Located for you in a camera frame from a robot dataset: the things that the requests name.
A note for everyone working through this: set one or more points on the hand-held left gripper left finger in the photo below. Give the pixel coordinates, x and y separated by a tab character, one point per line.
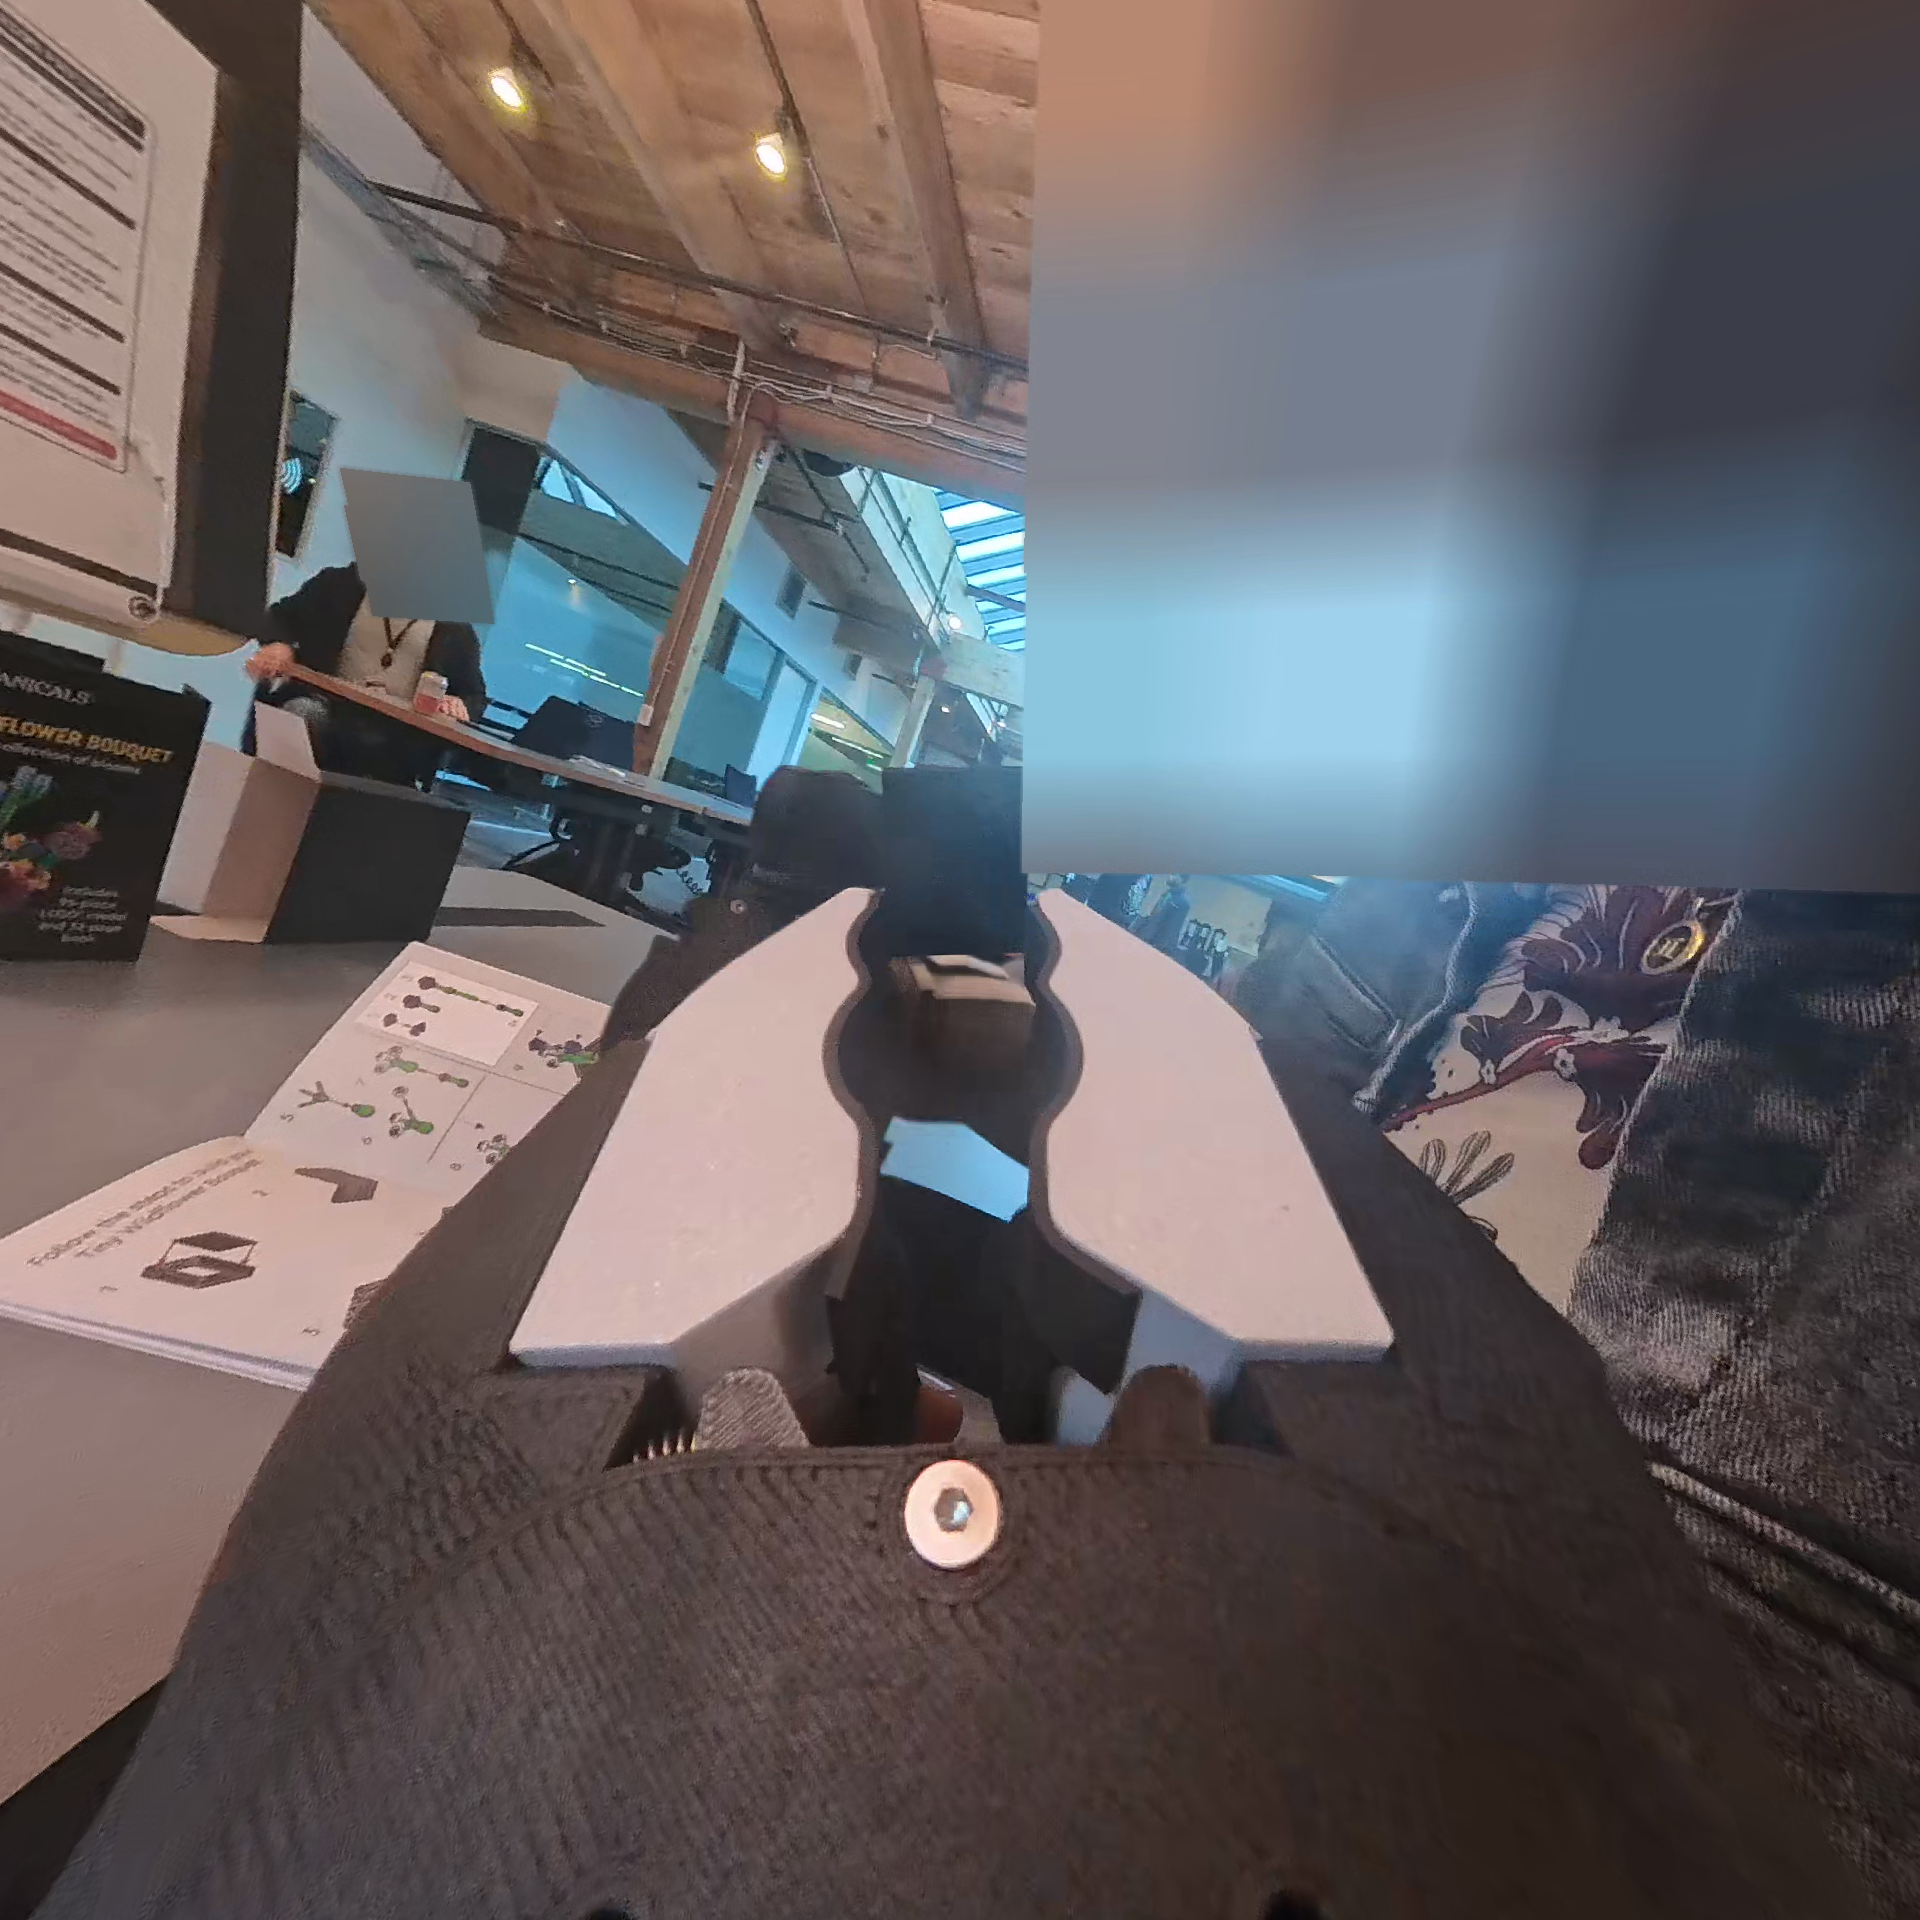
720	1184

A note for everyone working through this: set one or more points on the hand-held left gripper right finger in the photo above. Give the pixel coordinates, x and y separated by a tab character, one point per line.
1200	1171

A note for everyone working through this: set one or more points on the black lego box frame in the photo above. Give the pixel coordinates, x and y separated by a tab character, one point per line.
960	1020

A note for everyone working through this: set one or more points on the lego instruction booklet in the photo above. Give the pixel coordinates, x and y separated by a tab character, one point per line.
195	1243

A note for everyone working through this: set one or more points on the black lego set box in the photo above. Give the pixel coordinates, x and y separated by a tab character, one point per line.
89	809

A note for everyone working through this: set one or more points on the black carton with white flap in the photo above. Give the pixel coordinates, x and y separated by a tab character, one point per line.
376	870

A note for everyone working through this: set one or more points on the wooden desk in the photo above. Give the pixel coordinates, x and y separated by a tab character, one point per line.
524	756

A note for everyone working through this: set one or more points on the red cup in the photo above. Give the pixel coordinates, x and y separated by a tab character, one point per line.
434	697

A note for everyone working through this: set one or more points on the black pillar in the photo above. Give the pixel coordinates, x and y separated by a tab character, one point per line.
248	299

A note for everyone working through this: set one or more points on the ceiling lamp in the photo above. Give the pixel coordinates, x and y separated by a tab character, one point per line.
508	87
770	150

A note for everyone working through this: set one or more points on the wooden support post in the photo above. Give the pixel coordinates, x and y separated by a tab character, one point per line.
705	600

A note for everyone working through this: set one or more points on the white wall notice banner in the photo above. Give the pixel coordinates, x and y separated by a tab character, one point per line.
89	299

